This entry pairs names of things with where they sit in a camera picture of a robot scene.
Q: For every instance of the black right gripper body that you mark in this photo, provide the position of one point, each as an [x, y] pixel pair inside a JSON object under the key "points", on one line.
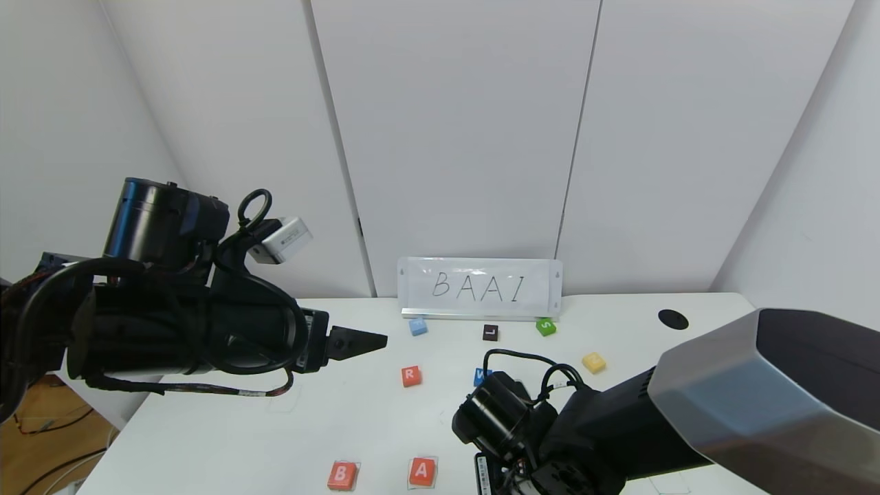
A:
{"points": [[483, 471]]}

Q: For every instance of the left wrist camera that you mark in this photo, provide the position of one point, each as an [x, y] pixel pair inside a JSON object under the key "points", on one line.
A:
{"points": [[285, 239]]}

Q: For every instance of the orange letter R block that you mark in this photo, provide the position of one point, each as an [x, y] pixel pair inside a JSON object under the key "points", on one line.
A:
{"points": [[410, 375]]}

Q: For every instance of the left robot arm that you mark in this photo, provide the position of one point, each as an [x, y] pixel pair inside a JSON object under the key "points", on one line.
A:
{"points": [[151, 330]]}

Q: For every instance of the clear sign holder BAAI paper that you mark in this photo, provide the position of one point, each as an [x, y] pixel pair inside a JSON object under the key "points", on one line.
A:
{"points": [[481, 286]]}

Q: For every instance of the black letter L block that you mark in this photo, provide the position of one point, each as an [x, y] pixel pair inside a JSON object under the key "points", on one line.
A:
{"points": [[490, 333]]}

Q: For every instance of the light blue letter block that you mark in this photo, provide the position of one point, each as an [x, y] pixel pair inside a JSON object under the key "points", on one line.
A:
{"points": [[417, 326]]}

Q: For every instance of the blue letter W block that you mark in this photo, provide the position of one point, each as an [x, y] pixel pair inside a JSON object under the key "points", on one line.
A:
{"points": [[480, 376]]}

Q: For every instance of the orange letter B block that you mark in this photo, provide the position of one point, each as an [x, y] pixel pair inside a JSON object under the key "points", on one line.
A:
{"points": [[342, 475]]}

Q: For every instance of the orange letter A block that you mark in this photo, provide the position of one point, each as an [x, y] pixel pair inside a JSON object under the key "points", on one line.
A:
{"points": [[423, 471]]}

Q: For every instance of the yellow letter N block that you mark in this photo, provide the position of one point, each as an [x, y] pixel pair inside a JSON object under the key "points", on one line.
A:
{"points": [[594, 361]]}

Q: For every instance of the green letter S block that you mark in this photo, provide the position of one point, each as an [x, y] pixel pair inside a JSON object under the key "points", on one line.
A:
{"points": [[546, 326]]}

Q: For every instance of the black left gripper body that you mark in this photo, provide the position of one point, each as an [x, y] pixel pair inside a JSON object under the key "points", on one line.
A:
{"points": [[317, 341]]}

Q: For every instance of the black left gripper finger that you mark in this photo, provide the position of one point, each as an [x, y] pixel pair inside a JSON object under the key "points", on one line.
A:
{"points": [[347, 346], [354, 333]]}

